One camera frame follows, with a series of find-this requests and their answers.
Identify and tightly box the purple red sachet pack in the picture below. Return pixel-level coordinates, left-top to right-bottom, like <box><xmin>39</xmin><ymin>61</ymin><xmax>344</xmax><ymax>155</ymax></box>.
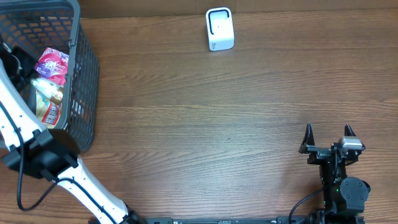
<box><xmin>34</xmin><ymin>47</ymin><xmax>69</xmax><ymax>86</ymax></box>

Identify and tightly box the beige snack bag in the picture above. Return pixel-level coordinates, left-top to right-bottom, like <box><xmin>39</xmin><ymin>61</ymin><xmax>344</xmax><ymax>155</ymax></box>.
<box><xmin>35</xmin><ymin>90</ymin><xmax>61</xmax><ymax>129</ymax></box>

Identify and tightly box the white gold-capped cream tube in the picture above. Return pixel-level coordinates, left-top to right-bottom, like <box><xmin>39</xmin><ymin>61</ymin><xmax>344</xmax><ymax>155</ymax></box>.
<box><xmin>30</xmin><ymin>78</ymin><xmax>64</xmax><ymax>105</ymax></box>

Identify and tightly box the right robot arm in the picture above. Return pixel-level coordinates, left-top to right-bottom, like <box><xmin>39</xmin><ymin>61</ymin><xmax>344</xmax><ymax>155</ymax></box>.
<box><xmin>288</xmin><ymin>123</ymin><xmax>371</xmax><ymax>223</ymax></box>

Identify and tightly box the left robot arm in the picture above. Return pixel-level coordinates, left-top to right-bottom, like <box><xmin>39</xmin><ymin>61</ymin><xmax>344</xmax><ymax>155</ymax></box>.
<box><xmin>1</xmin><ymin>45</ymin><xmax>143</xmax><ymax>224</ymax></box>

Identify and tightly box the white barcode scanner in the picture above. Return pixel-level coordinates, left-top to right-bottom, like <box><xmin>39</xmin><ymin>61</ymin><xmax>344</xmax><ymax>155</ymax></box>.
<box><xmin>205</xmin><ymin>7</ymin><xmax>234</xmax><ymax>52</ymax></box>

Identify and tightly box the grey plastic mesh basket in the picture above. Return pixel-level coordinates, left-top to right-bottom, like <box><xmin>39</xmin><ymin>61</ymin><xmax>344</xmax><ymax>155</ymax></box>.
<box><xmin>1</xmin><ymin>0</ymin><xmax>100</xmax><ymax>152</ymax></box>

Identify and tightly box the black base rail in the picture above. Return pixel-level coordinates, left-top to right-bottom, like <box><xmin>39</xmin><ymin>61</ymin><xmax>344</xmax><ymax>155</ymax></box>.
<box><xmin>121</xmin><ymin>215</ymin><xmax>366</xmax><ymax>224</ymax></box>

